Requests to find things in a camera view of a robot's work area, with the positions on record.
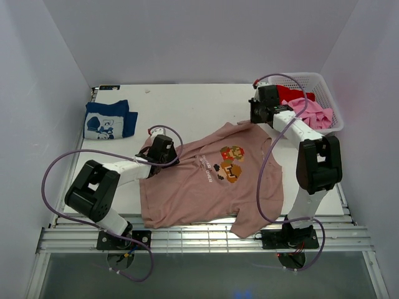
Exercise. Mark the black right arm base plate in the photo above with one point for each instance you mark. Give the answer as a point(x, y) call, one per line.
point(276, 239)

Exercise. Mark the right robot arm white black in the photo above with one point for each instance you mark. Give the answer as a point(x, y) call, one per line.
point(318, 169)

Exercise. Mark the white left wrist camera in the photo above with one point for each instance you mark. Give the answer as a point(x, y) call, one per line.
point(154, 132)

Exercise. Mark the aluminium table frame rails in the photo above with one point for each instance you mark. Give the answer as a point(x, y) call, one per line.
point(336, 234)

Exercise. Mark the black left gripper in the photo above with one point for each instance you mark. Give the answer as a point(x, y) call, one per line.
point(173, 157)

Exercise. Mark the bright pink t-shirt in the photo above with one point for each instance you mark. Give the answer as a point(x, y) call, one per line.
point(314, 116)

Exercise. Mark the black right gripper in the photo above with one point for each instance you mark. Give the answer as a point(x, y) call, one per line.
point(253, 118)

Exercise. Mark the folded blue printed t-shirt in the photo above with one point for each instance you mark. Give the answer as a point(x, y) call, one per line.
point(109, 121)

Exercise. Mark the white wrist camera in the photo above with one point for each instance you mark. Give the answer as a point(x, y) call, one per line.
point(257, 87)
point(154, 132)

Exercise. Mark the small blue label sticker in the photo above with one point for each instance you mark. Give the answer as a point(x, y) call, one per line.
point(109, 87)

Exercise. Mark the dusty pink printed t-shirt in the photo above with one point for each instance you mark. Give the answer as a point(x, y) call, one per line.
point(219, 175)

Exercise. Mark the red t-shirt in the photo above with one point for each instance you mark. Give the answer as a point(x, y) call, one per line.
point(286, 94)

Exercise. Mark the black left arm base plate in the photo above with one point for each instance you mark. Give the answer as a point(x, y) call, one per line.
point(137, 240)

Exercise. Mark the white plastic laundry basket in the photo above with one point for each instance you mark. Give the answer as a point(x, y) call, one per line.
point(315, 89)

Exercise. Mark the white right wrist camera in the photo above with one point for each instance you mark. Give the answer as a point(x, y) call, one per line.
point(257, 87)

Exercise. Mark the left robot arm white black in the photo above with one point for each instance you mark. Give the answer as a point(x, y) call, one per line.
point(93, 190)

